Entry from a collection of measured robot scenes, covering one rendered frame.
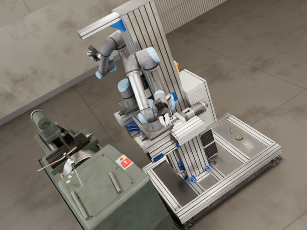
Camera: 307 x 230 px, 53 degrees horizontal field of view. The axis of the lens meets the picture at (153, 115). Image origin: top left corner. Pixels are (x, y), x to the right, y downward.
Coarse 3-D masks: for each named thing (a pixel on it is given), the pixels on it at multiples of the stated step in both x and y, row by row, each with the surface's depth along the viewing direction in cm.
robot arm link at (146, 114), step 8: (128, 64) 207; (136, 64) 207; (128, 72) 208; (136, 72) 208; (136, 80) 207; (136, 88) 206; (136, 96) 207; (144, 96) 206; (144, 104) 205; (144, 112) 204; (152, 112) 204; (144, 120) 205
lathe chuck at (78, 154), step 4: (76, 152) 241; (80, 152) 241; (84, 152) 241; (88, 152) 242; (92, 152) 245; (72, 156) 239; (76, 156) 237; (80, 156) 236; (68, 160) 238; (68, 164) 236; (64, 168) 238; (68, 168) 234; (64, 172) 238; (64, 176) 240
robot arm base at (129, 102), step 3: (132, 96) 277; (123, 99) 281; (126, 99) 277; (129, 99) 277; (132, 99) 277; (135, 99) 279; (126, 102) 279; (129, 102) 277; (132, 102) 278; (135, 102) 279; (126, 105) 280; (129, 105) 279; (132, 105) 279
